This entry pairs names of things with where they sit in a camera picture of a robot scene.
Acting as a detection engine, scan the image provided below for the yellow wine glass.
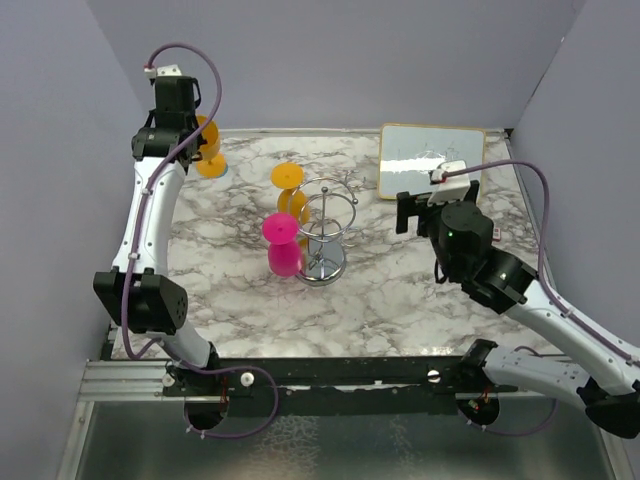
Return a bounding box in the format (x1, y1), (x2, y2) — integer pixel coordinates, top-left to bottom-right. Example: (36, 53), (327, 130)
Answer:
(271, 162), (310, 225)
(195, 121), (226, 178)

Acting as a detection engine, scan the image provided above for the pink wine glass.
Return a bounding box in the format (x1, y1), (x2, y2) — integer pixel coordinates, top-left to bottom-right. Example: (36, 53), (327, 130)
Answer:
(262, 212), (303, 277)

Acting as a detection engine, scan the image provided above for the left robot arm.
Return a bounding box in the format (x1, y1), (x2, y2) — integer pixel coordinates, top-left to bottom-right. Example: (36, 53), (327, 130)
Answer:
(93, 66), (221, 395)

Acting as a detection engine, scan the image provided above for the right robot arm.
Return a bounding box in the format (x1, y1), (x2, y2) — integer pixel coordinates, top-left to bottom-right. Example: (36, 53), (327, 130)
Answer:
(396, 181), (639, 439)

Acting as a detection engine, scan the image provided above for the chrome wine glass rack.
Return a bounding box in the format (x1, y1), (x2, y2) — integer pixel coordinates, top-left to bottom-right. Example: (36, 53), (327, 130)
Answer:
(287, 170), (359, 287)

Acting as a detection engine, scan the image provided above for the yellow framed whiteboard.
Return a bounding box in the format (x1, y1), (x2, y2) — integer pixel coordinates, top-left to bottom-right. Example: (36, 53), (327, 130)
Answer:
(377, 123), (486, 200)

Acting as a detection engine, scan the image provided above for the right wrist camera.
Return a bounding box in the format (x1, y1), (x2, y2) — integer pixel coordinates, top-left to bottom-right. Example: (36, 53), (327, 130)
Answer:
(427, 160), (471, 206)

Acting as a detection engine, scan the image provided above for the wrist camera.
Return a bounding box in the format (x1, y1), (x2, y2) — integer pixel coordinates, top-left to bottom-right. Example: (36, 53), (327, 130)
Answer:
(144, 64), (182, 80)
(427, 160), (471, 206)

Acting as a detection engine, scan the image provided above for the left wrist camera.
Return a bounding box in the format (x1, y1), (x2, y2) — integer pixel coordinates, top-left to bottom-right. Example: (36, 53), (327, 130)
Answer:
(144, 64), (182, 80)

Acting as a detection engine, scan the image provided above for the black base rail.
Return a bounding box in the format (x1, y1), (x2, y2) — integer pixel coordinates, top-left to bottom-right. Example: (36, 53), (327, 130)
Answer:
(163, 356), (514, 418)

